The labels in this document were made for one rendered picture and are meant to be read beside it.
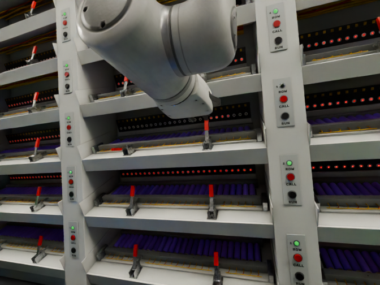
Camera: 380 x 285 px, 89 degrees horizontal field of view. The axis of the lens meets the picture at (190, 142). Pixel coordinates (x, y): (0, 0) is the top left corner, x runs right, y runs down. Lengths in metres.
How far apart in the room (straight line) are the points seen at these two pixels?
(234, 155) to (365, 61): 0.36
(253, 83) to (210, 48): 0.36
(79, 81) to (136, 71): 0.60
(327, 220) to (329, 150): 0.17
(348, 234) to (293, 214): 0.12
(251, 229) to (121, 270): 0.46
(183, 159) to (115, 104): 0.30
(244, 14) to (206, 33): 0.44
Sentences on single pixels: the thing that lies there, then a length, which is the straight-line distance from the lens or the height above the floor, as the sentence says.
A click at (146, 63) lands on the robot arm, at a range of 0.23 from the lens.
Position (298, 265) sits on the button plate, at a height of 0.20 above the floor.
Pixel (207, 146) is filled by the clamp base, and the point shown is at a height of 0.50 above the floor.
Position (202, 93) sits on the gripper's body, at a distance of 0.35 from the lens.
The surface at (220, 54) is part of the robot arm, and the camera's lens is 0.22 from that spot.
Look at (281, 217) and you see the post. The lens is 0.56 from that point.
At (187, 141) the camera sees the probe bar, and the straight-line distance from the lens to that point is 0.63.
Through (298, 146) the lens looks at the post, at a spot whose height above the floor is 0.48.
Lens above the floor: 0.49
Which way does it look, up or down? 3 degrees up
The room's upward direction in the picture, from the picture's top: 4 degrees counter-clockwise
